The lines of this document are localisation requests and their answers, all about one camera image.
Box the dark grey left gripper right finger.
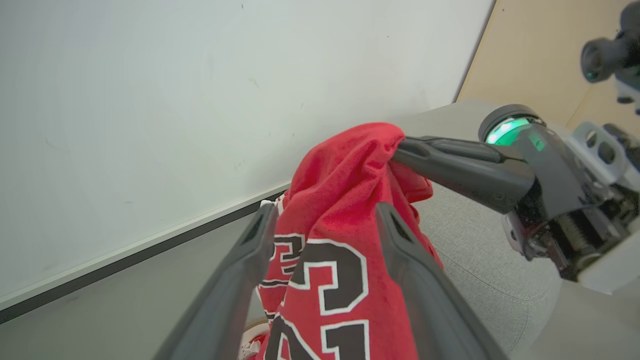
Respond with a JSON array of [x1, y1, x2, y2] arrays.
[[376, 202, 508, 360]]

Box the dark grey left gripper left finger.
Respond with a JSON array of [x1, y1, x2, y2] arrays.
[[152, 201, 279, 360]]

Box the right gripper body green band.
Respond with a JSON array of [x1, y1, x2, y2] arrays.
[[477, 104, 640, 282]]

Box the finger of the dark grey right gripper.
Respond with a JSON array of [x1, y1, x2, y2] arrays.
[[391, 147, 537, 215], [402, 135, 526, 166]]

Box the red basketball jersey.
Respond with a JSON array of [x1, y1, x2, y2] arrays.
[[239, 122, 445, 360]]

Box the grey fabric sofa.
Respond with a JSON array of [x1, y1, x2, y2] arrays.
[[390, 100, 640, 360]]

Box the tan wooden board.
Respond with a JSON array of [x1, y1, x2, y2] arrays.
[[454, 0, 640, 137]]

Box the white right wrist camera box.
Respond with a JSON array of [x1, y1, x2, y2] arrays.
[[579, 239, 640, 296]]

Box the white wall baseboard strip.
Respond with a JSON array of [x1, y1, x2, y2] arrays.
[[0, 181, 292, 325]]

